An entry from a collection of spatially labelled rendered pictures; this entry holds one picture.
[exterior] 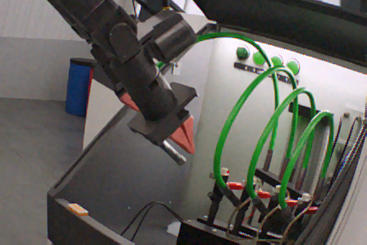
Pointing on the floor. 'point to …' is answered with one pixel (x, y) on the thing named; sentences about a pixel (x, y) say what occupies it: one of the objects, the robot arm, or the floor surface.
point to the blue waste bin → (78, 86)
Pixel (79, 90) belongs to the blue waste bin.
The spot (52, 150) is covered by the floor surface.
